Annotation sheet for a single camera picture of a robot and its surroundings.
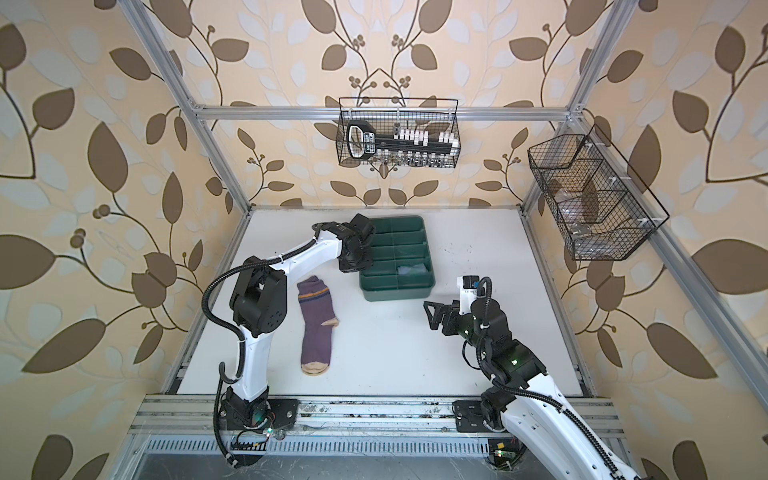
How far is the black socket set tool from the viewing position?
0.83 meters

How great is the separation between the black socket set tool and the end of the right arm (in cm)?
44

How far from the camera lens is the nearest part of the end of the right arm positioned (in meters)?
0.55
